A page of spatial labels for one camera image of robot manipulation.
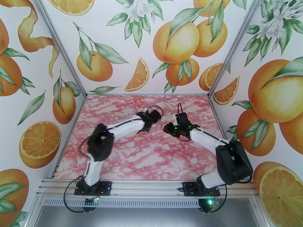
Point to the yellow paper sheet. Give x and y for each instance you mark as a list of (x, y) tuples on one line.
[(138, 134)]

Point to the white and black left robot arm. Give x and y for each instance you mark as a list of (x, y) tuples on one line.
[(127, 126)]

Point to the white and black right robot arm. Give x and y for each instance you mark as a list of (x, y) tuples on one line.
[(233, 164)]

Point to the perforated metal strip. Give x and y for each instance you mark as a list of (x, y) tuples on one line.
[(146, 202)]

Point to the small circuit board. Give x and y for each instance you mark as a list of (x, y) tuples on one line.
[(209, 202), (93, 201)]

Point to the grey metal shelf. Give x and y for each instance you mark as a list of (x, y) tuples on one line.
[(146, 217)]

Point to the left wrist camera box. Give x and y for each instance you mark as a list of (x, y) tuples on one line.
[(145, 109)]

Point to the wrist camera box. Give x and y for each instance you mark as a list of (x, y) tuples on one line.
[(181, 119), (145, 109)]

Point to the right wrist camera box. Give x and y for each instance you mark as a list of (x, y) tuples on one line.
[(181, 119)]

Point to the aluminium back rail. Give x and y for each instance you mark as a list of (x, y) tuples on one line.
[(146, 94)]

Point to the aluminium side rail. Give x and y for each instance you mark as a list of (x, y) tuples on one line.
[(218, 116), (55, 169)]

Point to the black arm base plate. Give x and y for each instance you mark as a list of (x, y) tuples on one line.
[(105, 188), (188, 188)]

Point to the aluminium mounting rail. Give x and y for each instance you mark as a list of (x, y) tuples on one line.
[(146, 188)]

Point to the aluminium frame post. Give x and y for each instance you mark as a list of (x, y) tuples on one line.
[(60, 44), (235, 44)]

